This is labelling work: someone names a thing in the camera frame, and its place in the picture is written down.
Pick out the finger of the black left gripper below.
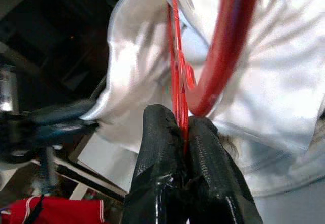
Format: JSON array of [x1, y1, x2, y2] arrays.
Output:
[[34, 121, 100, 145], [31, 101, 96, 123]]

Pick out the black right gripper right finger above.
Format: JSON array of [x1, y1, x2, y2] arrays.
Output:
[[186, 116, 264, 224]]

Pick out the red garment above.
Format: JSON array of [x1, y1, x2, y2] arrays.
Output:
[[0, 195, 106, 224]]

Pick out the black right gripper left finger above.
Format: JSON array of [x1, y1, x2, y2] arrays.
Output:
[[124, 104, 187, 224]]

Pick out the red clothes hanger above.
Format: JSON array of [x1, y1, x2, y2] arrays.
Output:
[[164, 0, 263, 156]]

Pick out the white shirt blue monster print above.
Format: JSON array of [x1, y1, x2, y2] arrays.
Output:
[[80, 0, 325, 201]]

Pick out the white table black legs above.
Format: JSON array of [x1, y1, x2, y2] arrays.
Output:
[[54, 131, 143, 203]]

